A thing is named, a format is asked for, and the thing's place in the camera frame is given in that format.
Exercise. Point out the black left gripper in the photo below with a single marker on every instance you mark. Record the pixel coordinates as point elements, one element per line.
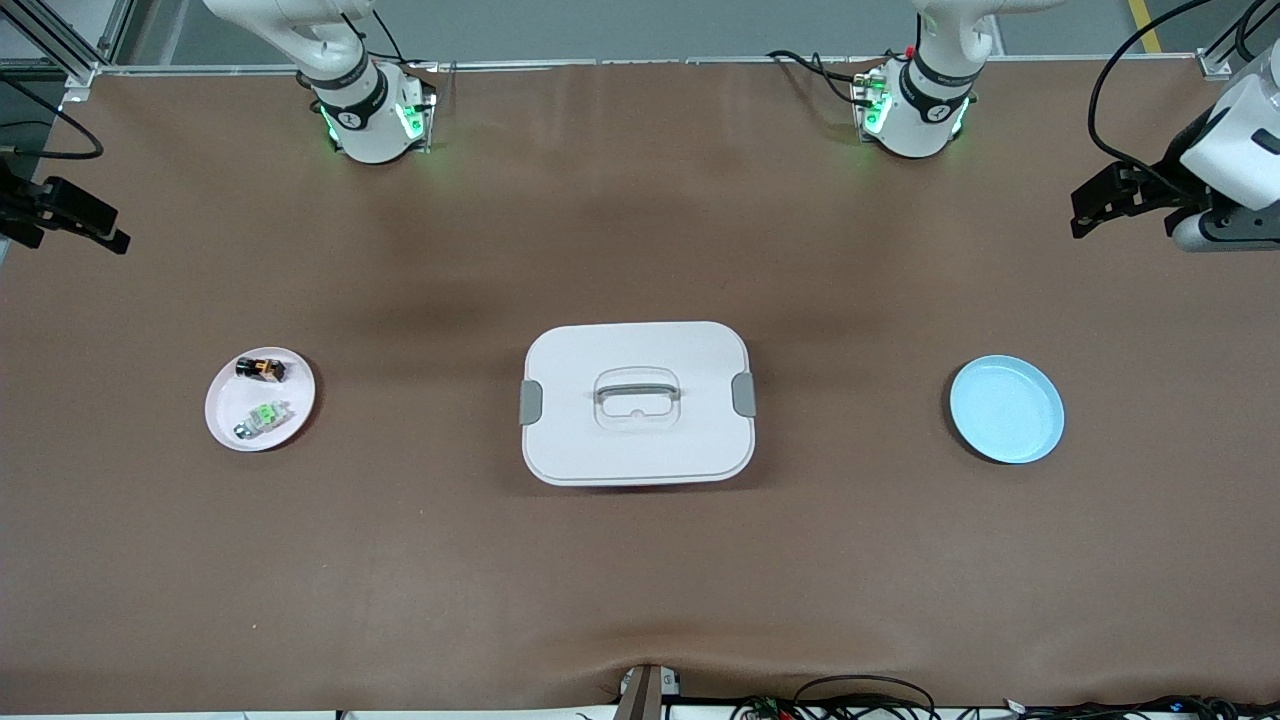
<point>1166,178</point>

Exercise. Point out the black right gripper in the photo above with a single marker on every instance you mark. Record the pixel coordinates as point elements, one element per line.
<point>22,203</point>

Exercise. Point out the orange black switch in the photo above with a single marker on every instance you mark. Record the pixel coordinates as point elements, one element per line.
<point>262,369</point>

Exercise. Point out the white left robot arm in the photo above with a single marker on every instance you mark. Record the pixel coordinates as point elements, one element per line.
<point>925,100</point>

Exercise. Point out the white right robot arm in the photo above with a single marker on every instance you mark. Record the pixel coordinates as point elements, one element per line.
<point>360,110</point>

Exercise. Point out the white lidded storage box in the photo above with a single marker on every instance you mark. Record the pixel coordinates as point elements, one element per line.
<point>640,450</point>

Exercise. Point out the pink round plate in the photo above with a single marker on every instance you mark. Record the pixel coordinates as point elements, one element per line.
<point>230,410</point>

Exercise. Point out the light blue round plate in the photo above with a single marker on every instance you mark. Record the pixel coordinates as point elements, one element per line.
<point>1008,410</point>

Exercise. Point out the brown table mat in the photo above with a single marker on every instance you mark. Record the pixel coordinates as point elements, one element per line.
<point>640,580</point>

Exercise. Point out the aluminium frame profile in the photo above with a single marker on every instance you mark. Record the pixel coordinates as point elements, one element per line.
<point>1215,62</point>
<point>80,80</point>

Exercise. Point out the green clear switch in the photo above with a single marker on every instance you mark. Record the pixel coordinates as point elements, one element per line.
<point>265,412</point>

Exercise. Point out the aluminium table edge rail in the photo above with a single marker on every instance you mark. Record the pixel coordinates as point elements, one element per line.
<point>520,64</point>

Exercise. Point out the metal table edge bracket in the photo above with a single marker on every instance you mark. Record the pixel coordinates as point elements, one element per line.
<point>640,695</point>

